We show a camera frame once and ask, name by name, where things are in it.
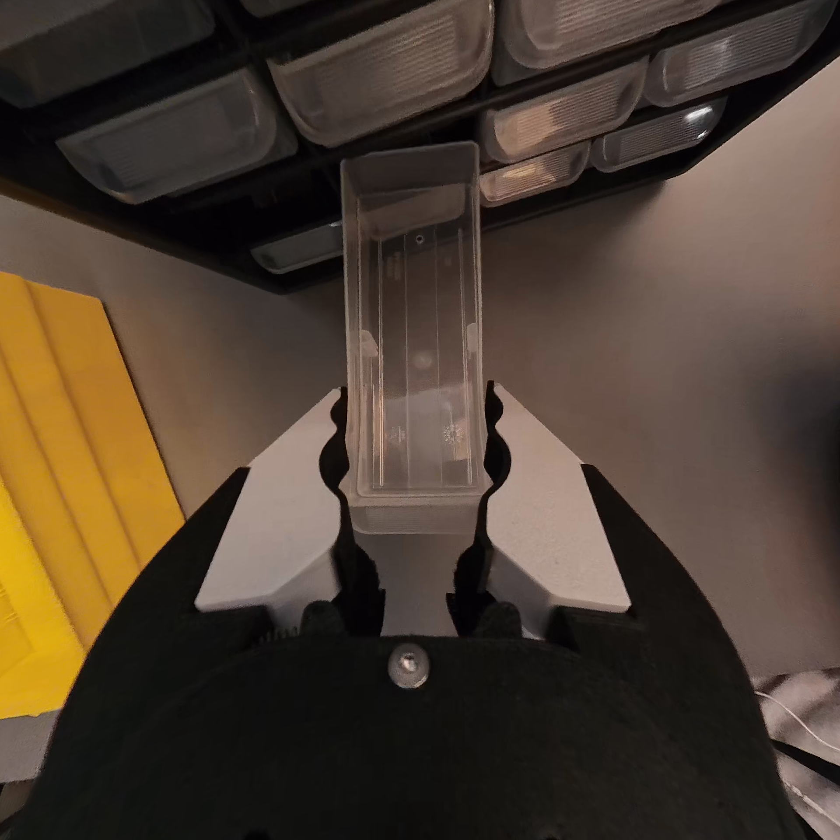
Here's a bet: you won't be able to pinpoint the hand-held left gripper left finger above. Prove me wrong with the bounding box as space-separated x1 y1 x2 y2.
194 386 388 637

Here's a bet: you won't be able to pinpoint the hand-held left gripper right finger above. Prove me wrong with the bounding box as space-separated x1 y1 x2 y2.
446 379 633 638

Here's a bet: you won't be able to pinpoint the yellow plastic bin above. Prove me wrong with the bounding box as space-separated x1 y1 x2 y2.
0 271 186 719

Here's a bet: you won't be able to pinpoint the clear plastic drawer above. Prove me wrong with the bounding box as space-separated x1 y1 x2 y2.
339 140 494 536

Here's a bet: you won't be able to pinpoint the black drawer cabinet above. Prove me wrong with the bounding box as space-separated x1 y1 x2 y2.
0 0 840 295

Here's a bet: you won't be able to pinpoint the rows of clear drawers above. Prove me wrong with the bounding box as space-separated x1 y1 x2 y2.
0 0 834 273

